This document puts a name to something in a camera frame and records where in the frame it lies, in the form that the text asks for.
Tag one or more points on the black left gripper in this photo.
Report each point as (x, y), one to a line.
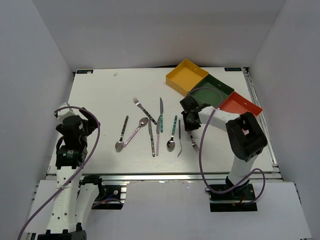
(90, 123)

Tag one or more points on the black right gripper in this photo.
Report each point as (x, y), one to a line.
(187, 127)

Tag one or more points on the fork with green handle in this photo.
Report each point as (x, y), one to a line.
(179, 137)

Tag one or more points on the fork with pink handle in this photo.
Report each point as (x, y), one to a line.
(193, 142)

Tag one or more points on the fork with black patterned handle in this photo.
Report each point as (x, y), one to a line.
(139, 105)

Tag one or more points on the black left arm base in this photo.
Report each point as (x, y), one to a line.
(109, 196)

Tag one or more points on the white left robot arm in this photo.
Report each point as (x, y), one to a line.
(73, 200)

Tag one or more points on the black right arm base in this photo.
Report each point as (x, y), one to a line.
(233, 201)

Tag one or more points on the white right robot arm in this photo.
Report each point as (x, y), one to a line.
(246, 138)

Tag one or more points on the green square bin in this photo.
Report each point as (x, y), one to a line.
(211, 91)

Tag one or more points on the yellow square bin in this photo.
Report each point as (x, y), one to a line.
(185, 77)

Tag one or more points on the orange square bin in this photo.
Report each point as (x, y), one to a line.
(237, 104)

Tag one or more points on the knife with green handle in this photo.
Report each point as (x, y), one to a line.
(161, 114)

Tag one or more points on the spoon with green handle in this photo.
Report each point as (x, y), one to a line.
(171, 143)

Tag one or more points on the knife with pink handle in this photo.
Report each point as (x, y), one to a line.
(158, 129)

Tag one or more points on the spoon with black patterned handle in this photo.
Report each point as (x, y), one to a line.
(120, 144)

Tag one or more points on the spoon with pink handle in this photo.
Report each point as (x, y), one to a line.
(142, 123)

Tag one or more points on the knife with black patterned handle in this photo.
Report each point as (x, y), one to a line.
(150, 131)

